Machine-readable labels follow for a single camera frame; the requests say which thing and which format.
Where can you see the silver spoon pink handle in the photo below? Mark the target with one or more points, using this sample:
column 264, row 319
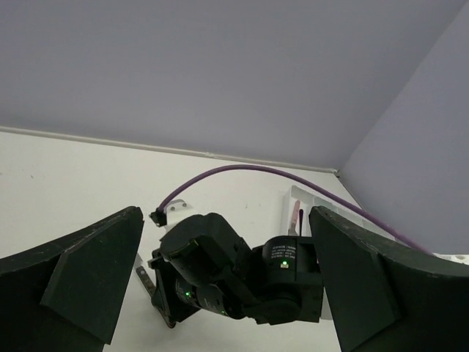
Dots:
column 294, row 219

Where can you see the purple spoon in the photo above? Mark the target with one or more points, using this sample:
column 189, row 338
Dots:
column 300, row 222

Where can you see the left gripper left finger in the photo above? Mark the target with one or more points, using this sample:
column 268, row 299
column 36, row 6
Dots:
column 67, row 294

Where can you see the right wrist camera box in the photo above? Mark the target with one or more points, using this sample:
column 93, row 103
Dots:
column 175, row 212

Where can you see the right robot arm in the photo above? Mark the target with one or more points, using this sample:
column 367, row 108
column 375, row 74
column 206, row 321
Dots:
column 285, row 277

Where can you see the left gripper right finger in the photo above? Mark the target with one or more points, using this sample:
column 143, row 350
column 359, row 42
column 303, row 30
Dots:
column 385, row 296

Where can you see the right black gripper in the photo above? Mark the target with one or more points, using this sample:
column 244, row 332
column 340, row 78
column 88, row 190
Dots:
column 201, row 264

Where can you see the silver knife dark handle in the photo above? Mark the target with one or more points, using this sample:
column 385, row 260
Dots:
column 150, row 287

